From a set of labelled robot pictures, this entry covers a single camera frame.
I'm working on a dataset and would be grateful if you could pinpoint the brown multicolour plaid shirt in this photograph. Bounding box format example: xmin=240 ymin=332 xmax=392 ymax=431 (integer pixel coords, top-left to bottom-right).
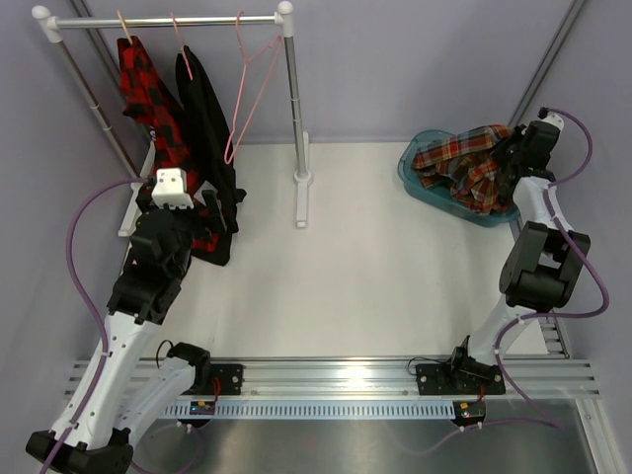
xmin=410 ymin=124 xmax=513 ymax=215

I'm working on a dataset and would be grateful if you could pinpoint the pink wire hanger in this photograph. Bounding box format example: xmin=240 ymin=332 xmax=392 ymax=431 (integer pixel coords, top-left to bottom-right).
xmin=223 ymin=11 xmax=285 ymax=165

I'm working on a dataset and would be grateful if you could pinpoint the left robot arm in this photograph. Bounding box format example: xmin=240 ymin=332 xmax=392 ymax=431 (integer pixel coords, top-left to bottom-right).
xmin=26 ymin=186 xmax=222 ymax=473

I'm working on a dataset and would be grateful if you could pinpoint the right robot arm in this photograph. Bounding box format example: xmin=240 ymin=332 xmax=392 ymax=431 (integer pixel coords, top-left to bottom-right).
xmin=443 ymin=109 xmax=591 ymax=396

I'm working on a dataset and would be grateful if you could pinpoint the red black plaid shirt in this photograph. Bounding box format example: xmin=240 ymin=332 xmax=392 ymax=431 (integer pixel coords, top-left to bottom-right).
xmin=117 ymin=36 xmax=217 ymax=224

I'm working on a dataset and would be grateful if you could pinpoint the pink hanger with black shirt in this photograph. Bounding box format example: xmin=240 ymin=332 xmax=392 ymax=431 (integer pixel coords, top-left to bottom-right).
xmin=170 ymin=12 xmax=194 ymax=81

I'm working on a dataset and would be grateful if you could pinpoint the tan wooden hanger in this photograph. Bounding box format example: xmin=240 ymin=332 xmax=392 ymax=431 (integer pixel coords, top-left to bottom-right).
xmin=117 ymin=10 xmax=133 ymax=45

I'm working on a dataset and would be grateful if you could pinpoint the teal plastic basin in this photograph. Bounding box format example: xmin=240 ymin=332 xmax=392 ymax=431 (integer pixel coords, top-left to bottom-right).
xmin=397 ymin=129 xmax=519 ymax=228

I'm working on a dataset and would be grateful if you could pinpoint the white and chrome clothes rack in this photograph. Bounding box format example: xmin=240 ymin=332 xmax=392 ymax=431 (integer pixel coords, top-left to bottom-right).
xmin=32 ymin=1 xmax=313 ymax=229

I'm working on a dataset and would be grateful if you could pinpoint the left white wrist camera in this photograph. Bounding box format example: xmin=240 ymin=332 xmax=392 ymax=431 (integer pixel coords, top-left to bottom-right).
xmin=151 ymin=168 xmax=194 ymax=210

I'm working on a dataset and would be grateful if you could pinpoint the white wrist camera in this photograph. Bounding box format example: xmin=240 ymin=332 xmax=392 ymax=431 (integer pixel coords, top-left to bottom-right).
xmin=537 ymin=107 xmax=565 ymax=132
xmin=151 ymin=168 xmax=194 ymax=210

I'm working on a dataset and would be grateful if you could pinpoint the right aluminium frame post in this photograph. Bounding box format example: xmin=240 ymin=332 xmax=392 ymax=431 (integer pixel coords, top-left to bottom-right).
xmin=508 ymin=0 xmax=591 ymax=128

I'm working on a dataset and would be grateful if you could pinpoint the aluminium frame post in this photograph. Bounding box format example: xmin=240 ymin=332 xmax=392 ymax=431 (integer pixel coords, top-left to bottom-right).
xmin=68 ymin=0 xmax=127 ymax=155
xmin=508 ymin=0 xmax=591 ymax=128

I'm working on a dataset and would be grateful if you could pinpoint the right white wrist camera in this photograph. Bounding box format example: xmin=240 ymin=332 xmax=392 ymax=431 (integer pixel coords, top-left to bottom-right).
xmin=537 ymin=107 xmax=565 ymax=132

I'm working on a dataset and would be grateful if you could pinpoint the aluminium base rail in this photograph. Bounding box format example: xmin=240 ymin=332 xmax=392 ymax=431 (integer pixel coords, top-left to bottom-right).
xmin=213 ymin=356 xmax=600 ymax=400

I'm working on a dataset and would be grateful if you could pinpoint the grey slotted cable duct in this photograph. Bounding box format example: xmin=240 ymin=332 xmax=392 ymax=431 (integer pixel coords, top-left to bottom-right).
xmin=158 ymin=399 xmax=455 ymax=421

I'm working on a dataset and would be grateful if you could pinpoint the left aluminium frame post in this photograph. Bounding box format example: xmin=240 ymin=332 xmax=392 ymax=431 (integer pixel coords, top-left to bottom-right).
xmin=68 ymin=0 xmax=127 ymax=155

